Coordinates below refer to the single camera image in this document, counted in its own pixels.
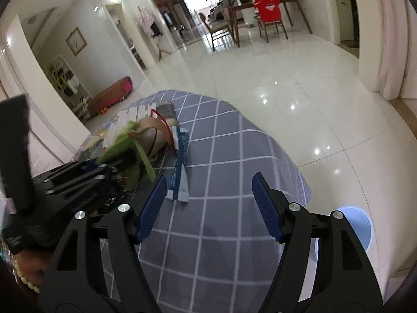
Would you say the green shredded wrapper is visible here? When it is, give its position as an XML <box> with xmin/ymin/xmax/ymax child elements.
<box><xmin>97</xmin><ymin>122</ymin><xmax>156</xmax><ymax>191</ymax></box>

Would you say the brown paper bag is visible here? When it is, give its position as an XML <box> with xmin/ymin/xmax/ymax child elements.
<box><xmin>136</xmin><ymin>108</ymin><xmax>177</xmax><ymax>158</ymax></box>

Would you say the light blue trash bin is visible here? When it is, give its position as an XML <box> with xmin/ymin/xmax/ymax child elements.
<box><xmin>309</xmin><ymin>205</ymin><xmax>373</xmax><ymax>262</ymax></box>

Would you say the person's left hand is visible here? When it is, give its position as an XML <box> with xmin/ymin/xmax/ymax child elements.
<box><xmin>14</xmin><ymin>250</ymin><xmax>52</xmax><ymax>294</ymax></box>

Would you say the white shelf rack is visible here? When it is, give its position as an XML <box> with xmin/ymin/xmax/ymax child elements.
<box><xmin>49</xmin><ymin>55</ymin><xmax>92</xmax><ymax>122</ymax></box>

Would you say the red upholstered bench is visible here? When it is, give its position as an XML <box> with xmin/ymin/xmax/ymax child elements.
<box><xmin>88</xmin><ymin>76</ymin><xmax>133</xmax><ymax>116</ymax></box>

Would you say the grey checked tablecloth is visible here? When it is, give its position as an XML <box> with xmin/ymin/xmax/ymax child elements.
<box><xmin>80</xmin><ymin>91</ymin><xmax>312</xmax><ymax>312</ymax></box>

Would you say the white coat rack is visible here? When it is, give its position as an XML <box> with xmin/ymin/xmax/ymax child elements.
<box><xmin>138</xmin><ymin>7</ymin><xmax>172</xmax><ymax>62</ymax></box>

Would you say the wooden dining chair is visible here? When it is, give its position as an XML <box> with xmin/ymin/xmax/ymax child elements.
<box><xmin>198</xmin><ymin>12</ymin><xmax>236</xmax><ymax>51</ymax></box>

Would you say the chair with red cover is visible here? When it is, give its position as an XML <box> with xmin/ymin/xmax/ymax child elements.
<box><xmin>252</xmin><ymin>0</ymin><xmax>288</xmax><ymax>43</ymax></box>

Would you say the wooden dining table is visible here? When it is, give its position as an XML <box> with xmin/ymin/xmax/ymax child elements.
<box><xmin>229</xmin><ymin>0</ymin><xmax>312</xmax><ymax>47</ymax></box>

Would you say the bead bracelet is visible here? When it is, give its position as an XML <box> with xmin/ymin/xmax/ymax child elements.
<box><xmin>13</xmin><ymin>260</ymin><xmax>40</xmax><ymax>294</ymax></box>

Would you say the framed wall picture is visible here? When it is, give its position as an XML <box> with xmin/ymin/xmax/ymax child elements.
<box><xmin>66</xmin><ymin>28</ymin><xmax>87</xmax><ymax>56</ymax></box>

